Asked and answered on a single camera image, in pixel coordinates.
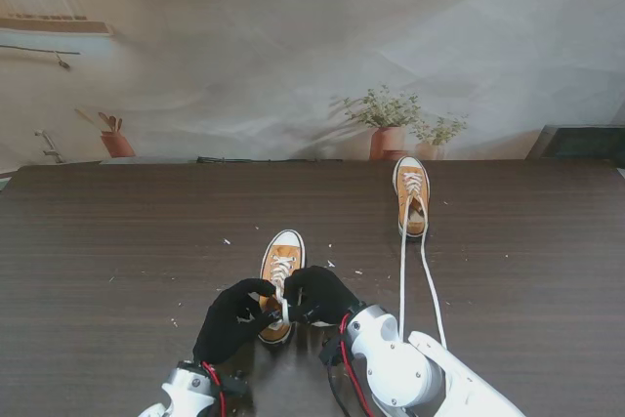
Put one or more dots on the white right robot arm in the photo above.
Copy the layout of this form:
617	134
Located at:
415	368

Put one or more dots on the black left wrist box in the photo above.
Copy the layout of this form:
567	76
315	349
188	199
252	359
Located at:
237	383

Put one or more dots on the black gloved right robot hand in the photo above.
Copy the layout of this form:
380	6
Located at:
322	295

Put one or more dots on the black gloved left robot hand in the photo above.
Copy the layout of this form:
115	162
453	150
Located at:
229	324

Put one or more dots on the yellow canvas sneaker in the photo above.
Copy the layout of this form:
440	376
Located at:
280	251
415	226

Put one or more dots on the printed kitchen backdrop cloth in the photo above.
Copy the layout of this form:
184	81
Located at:
293	46

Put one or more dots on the black right wrist box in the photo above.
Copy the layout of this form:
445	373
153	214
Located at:
331	351

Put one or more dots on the black wrist box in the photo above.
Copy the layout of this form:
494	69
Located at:
237	383
331	351

